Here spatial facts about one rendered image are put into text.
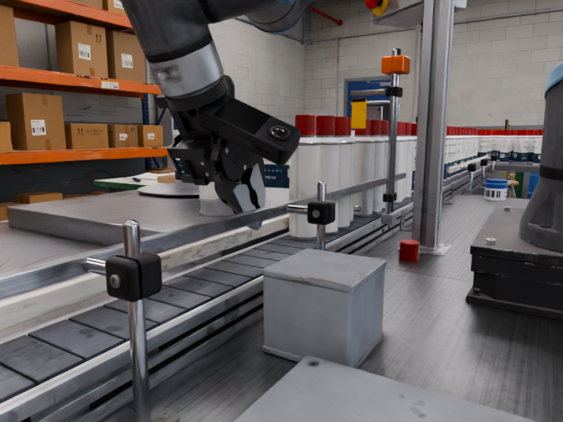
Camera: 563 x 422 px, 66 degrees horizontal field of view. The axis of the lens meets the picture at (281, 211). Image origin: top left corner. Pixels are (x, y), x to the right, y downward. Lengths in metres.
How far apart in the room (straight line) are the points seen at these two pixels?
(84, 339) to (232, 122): 0.26
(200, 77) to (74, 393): 0.32
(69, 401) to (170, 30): 0.34
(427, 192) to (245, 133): 0.48
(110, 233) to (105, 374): 0.57
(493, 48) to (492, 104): 0.92
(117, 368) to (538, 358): 0.40
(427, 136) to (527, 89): 7.58
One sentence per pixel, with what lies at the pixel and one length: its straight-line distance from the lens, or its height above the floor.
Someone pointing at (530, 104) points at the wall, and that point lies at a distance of 8.42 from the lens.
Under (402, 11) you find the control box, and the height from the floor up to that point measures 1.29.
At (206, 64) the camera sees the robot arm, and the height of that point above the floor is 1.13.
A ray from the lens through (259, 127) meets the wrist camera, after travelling 0.49.
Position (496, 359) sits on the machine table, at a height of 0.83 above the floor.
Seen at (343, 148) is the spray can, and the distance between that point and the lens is 0.79.
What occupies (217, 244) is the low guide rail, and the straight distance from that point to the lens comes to 0.60.
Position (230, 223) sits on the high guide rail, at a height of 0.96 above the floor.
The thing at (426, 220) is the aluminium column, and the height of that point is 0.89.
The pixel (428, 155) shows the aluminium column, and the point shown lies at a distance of 0.88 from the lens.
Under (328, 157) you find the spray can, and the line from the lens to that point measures 0.75.
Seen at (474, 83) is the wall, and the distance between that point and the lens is 8.55.
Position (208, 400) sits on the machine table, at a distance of 0.41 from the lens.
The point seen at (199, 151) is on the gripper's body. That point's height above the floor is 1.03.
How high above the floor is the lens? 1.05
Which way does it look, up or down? 10 degrees down
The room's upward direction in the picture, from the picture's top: straight up
